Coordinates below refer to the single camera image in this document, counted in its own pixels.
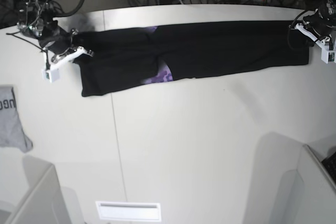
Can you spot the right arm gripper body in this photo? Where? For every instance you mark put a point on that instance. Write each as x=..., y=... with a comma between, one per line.
x=55, y=41

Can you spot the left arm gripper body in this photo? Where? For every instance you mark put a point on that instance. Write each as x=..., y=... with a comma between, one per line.
x=321, y=23

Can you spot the black T-shirt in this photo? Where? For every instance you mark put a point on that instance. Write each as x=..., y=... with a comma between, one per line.
x=128, y=58

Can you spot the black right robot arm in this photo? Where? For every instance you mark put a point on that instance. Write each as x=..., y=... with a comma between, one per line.
x=37, y=20

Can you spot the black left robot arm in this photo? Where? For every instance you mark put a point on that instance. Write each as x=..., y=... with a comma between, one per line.
x=328, y=3

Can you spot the grey folded garment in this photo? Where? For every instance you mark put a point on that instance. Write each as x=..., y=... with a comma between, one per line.
x=12, y=133

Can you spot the black keyboard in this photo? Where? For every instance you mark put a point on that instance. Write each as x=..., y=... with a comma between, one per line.
x=330, y=166

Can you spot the white bin left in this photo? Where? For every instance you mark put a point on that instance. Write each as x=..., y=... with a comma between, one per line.
x=43, y=202

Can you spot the white bin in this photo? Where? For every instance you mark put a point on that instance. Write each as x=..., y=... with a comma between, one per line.
x=43, y=202
x=305, y=194

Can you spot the white bin right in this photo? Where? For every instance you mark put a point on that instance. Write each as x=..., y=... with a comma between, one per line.
x=305, y=194

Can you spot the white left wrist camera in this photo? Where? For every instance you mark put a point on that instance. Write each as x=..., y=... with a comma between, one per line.
x=328, y=55

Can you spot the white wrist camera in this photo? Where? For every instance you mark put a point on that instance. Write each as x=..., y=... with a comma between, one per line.
x=328, y=55
x=51, y=75

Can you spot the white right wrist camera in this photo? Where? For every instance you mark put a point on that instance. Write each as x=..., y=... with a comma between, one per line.
x=51, y=75

